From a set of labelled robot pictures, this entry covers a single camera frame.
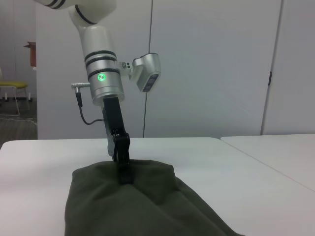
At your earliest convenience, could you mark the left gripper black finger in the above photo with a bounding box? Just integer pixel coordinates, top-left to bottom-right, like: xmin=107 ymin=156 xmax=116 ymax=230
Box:
xmin=114 ymin=132 xmax=133 ymax=185
xmin=106 ymin=134 xmax=120 ymax=163

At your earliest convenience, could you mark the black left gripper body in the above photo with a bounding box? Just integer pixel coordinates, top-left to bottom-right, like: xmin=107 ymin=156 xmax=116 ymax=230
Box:
xmin=101 ymin=97 xmax=127 ymax=138

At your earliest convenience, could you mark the dark green shirt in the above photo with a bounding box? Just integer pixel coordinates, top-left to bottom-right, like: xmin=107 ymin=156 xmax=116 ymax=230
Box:
xmin=64 ymin=159 xmax=249 ymax=236

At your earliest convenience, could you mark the brown wooden furniture piece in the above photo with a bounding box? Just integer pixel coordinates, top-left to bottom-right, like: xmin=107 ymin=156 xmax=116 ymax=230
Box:
xmin=23 ymin=41 xmax=37 ymax=72

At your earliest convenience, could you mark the yellow-green seat chair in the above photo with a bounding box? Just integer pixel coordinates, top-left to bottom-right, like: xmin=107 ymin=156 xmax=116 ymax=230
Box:
xmin=0 ymin=81 xmax=31 ymax=116

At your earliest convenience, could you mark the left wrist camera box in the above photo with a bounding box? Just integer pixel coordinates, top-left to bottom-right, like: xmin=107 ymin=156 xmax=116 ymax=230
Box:
xmin=117 ymin=53 xmax=162 ymax=93

